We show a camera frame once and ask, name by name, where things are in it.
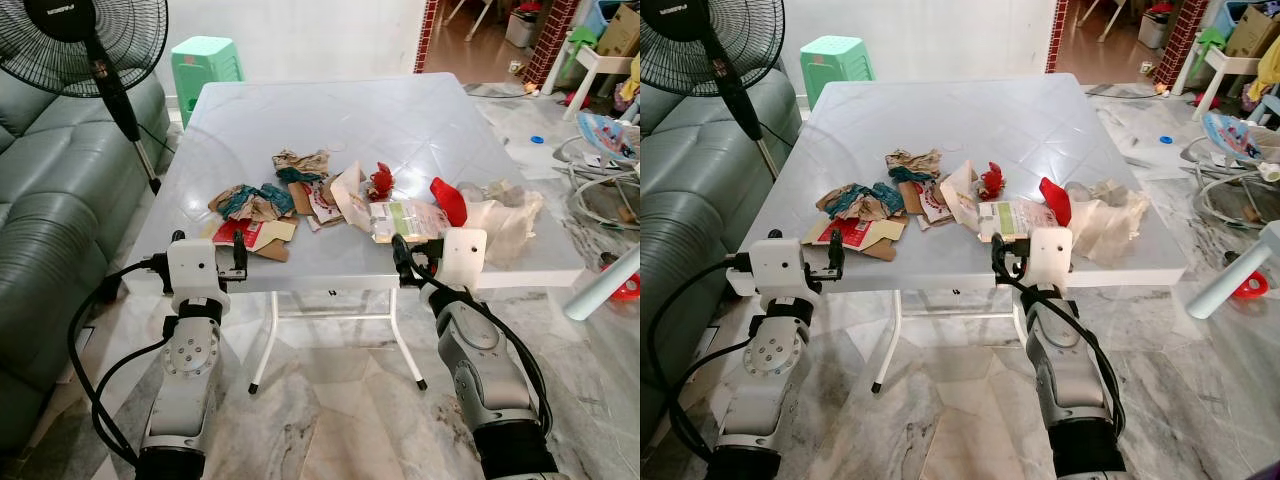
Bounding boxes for red and white cardboard pack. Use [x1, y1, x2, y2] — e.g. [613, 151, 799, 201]
[203, 217, 299, 264]
[815, 215, 909, 263]

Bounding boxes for clear bag with green label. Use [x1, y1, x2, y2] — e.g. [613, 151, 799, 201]
[977, 199, 1051, 244]
[367, 199, 453, 245]

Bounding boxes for crumpled brown and teal paper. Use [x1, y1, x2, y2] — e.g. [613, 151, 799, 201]
[208, 182, 297, 223]
[817, 181, 906, 221]

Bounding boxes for red plastic scrap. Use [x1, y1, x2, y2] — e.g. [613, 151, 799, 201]
[429, 177, 470, 228]
[1038, 177, 1074, 228]

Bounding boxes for beige paper sheet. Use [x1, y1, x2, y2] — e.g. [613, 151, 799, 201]
[940, 160, 991, 233]
[330, 162, 379, 233]

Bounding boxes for red printed white wrapper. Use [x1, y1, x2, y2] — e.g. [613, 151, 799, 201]
[288, 178, 348, 233]
[900, 178, 959, 231]

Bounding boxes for beige plastic bag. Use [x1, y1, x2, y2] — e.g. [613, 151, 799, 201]
[1068, 179, 1151, 266]
[458, 179, 546, 268]

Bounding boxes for white folding table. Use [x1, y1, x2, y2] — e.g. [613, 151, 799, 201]
[122, 72, 590, 393]
[727, 72, 1190, 394]

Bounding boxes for grey-green leather sofa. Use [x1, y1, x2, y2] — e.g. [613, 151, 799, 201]
[0, 70, 179, 456]
[640, 65, 803, 446]

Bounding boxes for mint green plastic stool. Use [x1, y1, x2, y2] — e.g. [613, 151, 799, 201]
[170, 37, 245, 128]
[799, 36, 875, 109]

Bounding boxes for small red round toy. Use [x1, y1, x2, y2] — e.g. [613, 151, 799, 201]
[598, 262, 641, 302]
[1228, 268, 1271, 300]

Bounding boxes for baby bouncer seat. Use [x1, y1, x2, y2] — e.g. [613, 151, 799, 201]
[555, 110, 641, 233]
[1180, 110, 1280, 229]

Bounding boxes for black standing fan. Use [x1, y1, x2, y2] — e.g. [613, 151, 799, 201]
[0, 0, 170, 196]
[640, 0, 783, 181]

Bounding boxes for white side table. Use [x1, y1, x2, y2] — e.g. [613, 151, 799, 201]
[574, 44, 637, 123]
[1203, 45, 1266, 111]

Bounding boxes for brown cardboard box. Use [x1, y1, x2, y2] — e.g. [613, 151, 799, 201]
[1224, 4, 1280, 58]
[596, 4, 641, 58]

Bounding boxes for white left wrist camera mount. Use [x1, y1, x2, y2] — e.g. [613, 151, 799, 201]
[748, 238, 817, 301]
[165, 238, 234, 298]

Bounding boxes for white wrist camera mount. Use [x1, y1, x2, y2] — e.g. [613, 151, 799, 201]
[165, 238, 234, 298]
[438, 229, 489, 293]
[748, 238, 817, 301]
[1025, 227, 1075, 293]

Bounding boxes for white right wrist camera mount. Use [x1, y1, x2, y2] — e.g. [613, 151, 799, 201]
[438, 229, 489, 293]
[1025, 227, 1075, 293]

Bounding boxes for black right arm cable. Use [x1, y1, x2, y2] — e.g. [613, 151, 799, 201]
[1000, 265, 1128, 436]
[400, 262, 554, 433]

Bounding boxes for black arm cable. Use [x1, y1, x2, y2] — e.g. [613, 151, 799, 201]
[400, 262, 554, 433]
[1000, 265, 1128, 436]
[67, 255, 173, 471]
[645, 255, 753, 466]

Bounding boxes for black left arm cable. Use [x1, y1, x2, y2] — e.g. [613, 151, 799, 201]
[67, 255, 173, 471]
[645, 255, 753, 466]

